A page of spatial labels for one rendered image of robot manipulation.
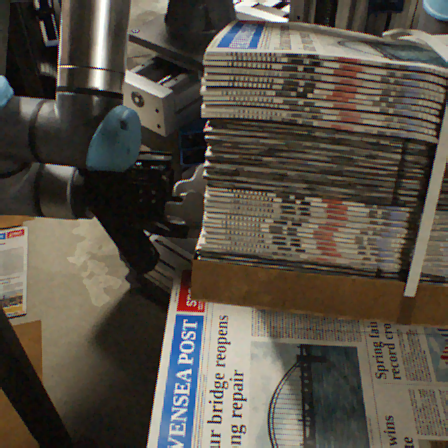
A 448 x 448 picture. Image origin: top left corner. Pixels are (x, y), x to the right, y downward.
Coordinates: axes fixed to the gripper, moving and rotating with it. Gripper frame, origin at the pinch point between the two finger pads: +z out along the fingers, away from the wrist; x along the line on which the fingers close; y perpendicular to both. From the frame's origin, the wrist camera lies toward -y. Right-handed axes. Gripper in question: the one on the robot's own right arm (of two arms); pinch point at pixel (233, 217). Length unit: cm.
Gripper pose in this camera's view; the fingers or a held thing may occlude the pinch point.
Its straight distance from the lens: 68.3
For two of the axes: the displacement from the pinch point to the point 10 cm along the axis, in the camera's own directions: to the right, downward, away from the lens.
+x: 1.0, -4.3, 9.0
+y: 0.3, -9.0, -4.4
